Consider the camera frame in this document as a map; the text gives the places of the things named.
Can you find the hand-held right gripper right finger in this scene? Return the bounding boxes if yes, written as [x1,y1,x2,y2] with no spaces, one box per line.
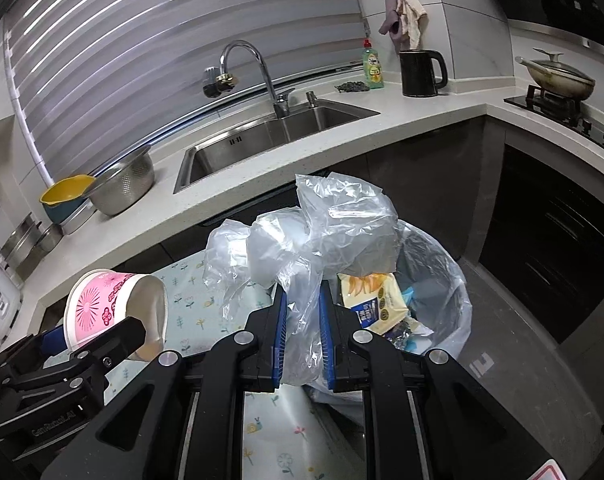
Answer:
[319,280,550,480]

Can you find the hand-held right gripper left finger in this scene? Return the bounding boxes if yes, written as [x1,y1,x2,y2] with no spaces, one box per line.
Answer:
[42,284,289,480]

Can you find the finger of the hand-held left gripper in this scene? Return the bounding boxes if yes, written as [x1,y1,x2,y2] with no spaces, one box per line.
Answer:
[6,318,147,407]
[0,327,68,382]

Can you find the pink paper cup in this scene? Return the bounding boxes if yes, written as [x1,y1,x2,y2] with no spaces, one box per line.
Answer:
[63,269,170,363]

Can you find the yellow snack wrapper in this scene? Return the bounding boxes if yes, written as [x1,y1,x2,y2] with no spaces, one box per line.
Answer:
[338,272,433,336]

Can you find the clear plastic bag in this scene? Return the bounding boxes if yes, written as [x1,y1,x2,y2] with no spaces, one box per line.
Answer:
[202,172,400,391]

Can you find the trash bin with clear liner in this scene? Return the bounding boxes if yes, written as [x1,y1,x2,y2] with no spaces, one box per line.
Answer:
[302,220,473,406]

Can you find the stacked steel pots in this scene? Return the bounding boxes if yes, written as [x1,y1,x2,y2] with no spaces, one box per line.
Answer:
[0,212,40,271]

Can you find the small steel bowl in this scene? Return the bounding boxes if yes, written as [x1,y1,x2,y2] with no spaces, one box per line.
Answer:
[32,222,63,256]

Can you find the floral tablecloth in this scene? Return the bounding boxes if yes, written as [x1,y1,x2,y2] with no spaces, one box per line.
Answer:
[46,247,367,480]

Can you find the yellow and blue basin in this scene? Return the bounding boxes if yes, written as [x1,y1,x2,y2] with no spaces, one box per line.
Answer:
[39,174,97,224]

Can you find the steel colander bowl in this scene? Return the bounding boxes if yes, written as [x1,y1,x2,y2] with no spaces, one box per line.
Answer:
[84,145,156,217]

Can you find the stainless steel sink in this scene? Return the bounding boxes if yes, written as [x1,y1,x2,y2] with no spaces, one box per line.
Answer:
[174,100,381,195]

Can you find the black built-in oven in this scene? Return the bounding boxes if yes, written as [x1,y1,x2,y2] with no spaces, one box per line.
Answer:
[479,144,604,346]

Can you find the black faucet filter head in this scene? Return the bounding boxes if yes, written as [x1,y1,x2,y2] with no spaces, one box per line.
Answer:
[201,66,241,99]

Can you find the chrome faucet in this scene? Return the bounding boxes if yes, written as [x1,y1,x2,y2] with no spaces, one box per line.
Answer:
[221,40,297,118]

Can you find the green dish soap bottle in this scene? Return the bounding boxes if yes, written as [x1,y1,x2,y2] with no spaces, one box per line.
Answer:
[363,39,385,92]

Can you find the black electric kettle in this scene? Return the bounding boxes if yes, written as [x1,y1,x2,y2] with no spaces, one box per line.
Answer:
[399,49,449,98]

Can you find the grey striped window blind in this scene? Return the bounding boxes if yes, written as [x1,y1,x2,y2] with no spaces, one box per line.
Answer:
[2,0,367,181]

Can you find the black gas stove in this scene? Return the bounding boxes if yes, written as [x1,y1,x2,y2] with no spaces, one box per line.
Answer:
[504,82,604,161]

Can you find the purple hanging cloth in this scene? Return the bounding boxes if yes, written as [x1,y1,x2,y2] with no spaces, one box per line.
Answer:
[379,0,405,53]

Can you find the beige hanging cloth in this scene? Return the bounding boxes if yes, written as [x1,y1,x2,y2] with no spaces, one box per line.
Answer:
[394,0,429,48]

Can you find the lidded wok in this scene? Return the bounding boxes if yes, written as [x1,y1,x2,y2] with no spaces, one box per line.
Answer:
[514,47,597,102]

